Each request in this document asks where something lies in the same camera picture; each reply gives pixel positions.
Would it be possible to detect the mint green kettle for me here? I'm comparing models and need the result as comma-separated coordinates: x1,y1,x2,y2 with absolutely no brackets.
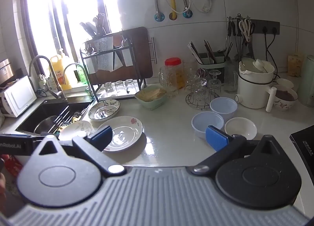
297,55,314,107

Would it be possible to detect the wire rack with glasses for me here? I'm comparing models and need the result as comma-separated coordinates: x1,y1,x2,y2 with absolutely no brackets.
185,68,221,111

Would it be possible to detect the red lid glass jar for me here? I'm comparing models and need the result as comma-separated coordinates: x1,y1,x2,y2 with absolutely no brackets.
164,57,185,89

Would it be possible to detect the pink rim leaf plate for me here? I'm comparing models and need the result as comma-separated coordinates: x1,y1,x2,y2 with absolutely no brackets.
58,121,93,141

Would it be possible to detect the tall glass pitcher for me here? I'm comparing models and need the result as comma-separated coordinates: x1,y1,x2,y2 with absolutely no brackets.
224,61,238,93

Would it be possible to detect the green basket of noodles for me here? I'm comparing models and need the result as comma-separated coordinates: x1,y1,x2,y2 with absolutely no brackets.
135,85,167,110

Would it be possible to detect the upturned glass left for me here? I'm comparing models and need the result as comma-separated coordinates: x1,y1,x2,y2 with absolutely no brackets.
104,82,115,97

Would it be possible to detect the black induction cooktop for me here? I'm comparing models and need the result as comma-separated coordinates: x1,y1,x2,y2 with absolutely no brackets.
289,125,314,170

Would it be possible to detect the pale blue bowl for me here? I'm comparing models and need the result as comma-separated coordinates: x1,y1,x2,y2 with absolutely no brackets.
191,111,225,140
210,97,238,122

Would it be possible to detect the black kitchen sink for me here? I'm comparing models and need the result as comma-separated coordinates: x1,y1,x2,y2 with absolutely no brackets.
16,96,93,134

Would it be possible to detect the green chopstick holder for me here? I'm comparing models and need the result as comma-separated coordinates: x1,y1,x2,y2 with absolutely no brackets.
197,51,225,72

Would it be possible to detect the brown cutting board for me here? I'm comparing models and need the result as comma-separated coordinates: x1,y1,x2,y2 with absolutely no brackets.
89,27,153,85

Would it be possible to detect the green dish soap bottle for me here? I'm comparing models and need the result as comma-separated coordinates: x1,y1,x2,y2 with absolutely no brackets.
76,65,87,85

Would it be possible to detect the textured glass mug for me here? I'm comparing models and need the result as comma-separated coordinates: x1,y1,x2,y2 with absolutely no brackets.
159,66,178,98

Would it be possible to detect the black wall socket strip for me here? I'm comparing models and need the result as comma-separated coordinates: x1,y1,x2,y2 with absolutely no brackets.
251,19,280,35

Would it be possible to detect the white electric cooker pot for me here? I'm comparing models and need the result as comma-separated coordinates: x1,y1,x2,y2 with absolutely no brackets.
235,57,277,112

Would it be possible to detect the tall steel faucet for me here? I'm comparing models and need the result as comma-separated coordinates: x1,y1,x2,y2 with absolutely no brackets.
29,54,68,102

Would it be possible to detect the white microwave oven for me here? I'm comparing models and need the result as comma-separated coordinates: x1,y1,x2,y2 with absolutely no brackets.
1,76,37,118

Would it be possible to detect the white ceramic bowl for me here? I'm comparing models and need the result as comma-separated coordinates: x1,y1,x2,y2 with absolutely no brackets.
225,117,258,140

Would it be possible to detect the steel bowl in sink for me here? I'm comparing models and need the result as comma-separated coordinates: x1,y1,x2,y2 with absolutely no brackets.
34,116,58,134

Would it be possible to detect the yellow detergent bottle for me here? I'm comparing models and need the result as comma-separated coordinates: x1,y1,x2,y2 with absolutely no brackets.
50,53,72,90

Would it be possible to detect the upturned glass middle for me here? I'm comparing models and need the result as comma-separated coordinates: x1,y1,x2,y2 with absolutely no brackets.
114,80,126,96

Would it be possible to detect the white plate red flower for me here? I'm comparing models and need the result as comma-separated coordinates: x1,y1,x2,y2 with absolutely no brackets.
98,116,143,152

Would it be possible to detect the rabbit pattern deep plate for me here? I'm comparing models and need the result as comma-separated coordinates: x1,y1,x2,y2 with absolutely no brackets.
88,99,120,121

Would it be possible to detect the upturned glass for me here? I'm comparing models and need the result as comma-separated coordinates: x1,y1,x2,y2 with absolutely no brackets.
125,79,137,95
104,82,115,97
114,80,126,96

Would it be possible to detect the upturned glass right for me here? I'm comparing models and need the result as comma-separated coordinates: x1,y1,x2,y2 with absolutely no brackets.
125,79,137,95

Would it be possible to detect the person left hand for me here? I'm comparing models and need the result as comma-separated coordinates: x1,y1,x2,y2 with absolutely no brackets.
0,158,6,205

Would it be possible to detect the black dish rack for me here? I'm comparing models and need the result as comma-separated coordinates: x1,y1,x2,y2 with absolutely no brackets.
79,29,148,103

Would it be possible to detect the hanging utensil set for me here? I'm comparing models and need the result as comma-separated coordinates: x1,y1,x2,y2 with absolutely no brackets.
225,13,256,62

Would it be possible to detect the small curved faucet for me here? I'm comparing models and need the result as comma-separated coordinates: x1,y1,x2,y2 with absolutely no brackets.
63,63,93,93

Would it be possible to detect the floral bowl with purple food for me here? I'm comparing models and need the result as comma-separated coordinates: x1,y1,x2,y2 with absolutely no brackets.
273,85,298,111

